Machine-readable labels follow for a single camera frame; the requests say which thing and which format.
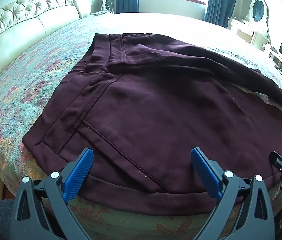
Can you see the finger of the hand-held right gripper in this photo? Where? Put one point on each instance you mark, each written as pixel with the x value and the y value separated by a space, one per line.
pixel 279 160

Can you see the white dresser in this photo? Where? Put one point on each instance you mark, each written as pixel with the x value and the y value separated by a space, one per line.
pixel 246 31

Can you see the floral bedspread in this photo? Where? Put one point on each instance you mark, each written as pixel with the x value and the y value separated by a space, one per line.
pixel 31 80

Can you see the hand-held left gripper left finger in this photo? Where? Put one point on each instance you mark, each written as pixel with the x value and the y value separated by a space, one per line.
pixel 77 175

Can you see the cream tufted headboard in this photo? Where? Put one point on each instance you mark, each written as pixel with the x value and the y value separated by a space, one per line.
pixel 18 30

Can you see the dark maroon pants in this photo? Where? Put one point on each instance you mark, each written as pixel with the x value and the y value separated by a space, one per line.
pixel 156 117

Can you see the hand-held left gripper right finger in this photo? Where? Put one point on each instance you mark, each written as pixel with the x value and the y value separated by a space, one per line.
pixel 206 172

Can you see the white fan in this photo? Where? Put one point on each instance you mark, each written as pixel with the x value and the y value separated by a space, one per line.
pixel 108 3

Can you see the white oval vanity mirror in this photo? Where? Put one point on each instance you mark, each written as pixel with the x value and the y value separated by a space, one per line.
pixel 258 8

